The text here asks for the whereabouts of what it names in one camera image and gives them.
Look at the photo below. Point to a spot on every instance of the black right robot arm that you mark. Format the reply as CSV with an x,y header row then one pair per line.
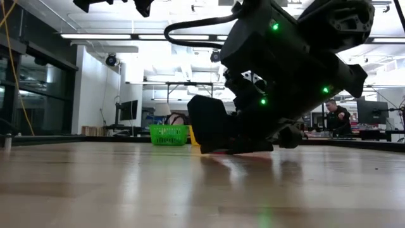
x,y
284,57

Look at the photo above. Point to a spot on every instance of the black desk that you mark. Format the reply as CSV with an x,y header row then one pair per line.
x,y
379,131

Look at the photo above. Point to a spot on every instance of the black metal rig frame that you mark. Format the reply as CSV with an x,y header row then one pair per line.
x,y
190,83

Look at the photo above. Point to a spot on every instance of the black computer monitor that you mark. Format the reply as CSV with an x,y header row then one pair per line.
x,y
371,112
129,110

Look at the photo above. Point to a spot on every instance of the white shade table lamp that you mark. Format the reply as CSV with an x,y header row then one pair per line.
x,y
162,109

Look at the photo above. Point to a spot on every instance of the long ceiling light strip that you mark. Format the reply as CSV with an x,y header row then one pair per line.
x,y
95,36

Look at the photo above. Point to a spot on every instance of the yellow plastic basket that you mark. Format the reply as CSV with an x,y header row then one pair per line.
x,y
193,137

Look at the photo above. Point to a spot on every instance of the wooden crate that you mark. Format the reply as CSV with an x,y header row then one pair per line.
x,y
91,130

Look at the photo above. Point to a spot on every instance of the green plastic basket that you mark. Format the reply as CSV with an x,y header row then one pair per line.
x,y
169,134

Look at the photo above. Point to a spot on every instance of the person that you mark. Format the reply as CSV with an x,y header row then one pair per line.
x,y
340,118
177,120

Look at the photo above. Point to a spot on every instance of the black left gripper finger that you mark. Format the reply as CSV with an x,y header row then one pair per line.
x,y
87,3
144,6

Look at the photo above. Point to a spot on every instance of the small grey post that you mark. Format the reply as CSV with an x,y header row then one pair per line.
x,y
8,144

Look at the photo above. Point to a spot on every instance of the black aluminium table frame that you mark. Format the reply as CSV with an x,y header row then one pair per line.
x,y
110,139

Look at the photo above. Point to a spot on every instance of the black ceiling spotlight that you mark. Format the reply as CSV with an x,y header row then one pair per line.
x,y
111,59
215,56

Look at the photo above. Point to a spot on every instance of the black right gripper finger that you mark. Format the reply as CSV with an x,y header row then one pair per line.
x,y
209,123
253,147

